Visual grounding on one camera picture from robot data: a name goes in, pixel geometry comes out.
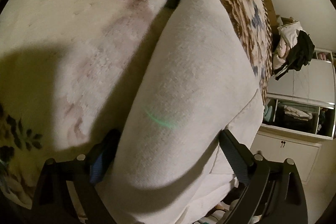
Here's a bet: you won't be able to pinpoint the white wardrobe cabinet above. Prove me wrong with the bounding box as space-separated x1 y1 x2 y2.
251 49 335 184

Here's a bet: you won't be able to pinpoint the white pants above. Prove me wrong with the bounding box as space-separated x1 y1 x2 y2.
96 0 264 223

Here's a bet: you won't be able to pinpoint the floral fleece blanket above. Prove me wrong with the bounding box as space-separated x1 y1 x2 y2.
1 0 272 209

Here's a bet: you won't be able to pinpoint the clothes pile on chair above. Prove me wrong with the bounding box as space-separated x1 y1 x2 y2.
273 21 315 80

